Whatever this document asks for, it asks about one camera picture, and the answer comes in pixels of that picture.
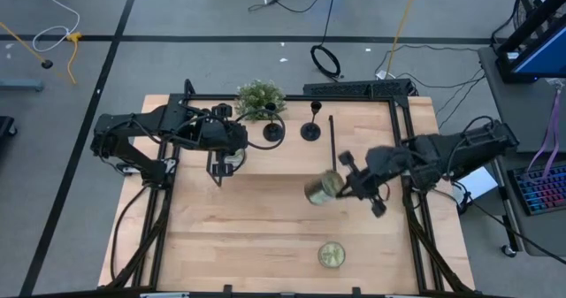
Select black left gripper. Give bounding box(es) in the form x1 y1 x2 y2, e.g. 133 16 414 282
189 104 249 178

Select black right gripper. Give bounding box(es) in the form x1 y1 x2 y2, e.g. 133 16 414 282
335 146 408 218

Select glass jar candle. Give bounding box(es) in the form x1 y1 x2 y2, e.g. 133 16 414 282
303 169 346 207
317 241 347 270
222 149 247 170

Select black candle stick holder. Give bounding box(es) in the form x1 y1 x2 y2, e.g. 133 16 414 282
262 102 287 143
300 100 323 142

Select wooden shelf riser black legs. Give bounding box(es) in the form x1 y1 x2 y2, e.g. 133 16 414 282
206 110 338 188

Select artificial green potted plant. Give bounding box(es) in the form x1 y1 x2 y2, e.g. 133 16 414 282
234 79 287 122

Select white paper sheet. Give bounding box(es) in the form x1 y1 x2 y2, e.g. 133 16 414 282
453 164 500 202

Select backlit rainbow keyboard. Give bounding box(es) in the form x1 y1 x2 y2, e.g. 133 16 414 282
507 163 566 218

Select grey keyboard desk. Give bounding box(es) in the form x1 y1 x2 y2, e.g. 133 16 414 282
490 150 566 258

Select grey side desk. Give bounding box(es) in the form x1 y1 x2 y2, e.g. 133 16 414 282
477 45 566 154

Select grey stand base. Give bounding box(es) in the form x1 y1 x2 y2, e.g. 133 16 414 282
0 79 45 93

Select black floor object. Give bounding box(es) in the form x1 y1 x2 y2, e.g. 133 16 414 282
0 115 19 140

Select computer monitor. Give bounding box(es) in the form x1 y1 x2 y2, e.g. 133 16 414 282
494 0 566 86

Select black metal table frame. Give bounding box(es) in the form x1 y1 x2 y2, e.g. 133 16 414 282
105 79 477 295

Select coiled black cable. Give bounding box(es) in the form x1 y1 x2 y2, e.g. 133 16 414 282
309 43 344 80

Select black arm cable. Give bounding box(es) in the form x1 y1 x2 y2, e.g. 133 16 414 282
109 182 151 281

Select short yellow cable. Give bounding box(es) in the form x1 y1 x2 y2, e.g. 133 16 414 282
65 31 84 86

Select long yellow cable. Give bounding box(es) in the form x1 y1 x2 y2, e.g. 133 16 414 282
384 0 421 80

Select white cable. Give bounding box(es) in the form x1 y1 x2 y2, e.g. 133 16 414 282
33 0 81 53

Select orange cord with black plug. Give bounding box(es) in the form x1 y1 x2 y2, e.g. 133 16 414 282
0 21 55 71

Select purple lanyard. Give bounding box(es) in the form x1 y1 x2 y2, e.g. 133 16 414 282
525 88 563 182

